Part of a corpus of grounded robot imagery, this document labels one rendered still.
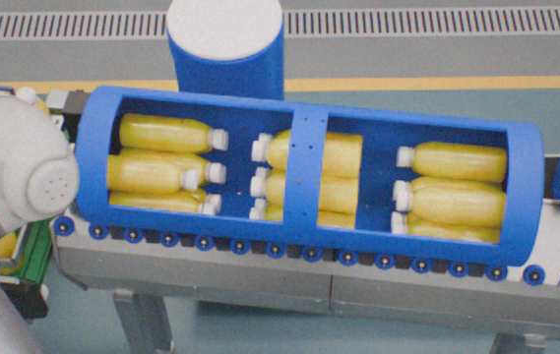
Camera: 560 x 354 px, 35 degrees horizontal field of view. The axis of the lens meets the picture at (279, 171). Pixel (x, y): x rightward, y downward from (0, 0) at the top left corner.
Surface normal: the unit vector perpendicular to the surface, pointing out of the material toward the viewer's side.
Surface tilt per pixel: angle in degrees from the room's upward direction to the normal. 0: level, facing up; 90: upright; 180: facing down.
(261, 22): 0
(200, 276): 70
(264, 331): 0
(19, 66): 0
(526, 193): 34
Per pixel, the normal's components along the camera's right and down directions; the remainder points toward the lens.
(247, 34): -0.01, -0.58
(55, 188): 0.69, 0.30
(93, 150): -0.08, -0.03
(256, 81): 0.52, 0.69
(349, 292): -0.12, 0.56
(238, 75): 0.26, 0.78
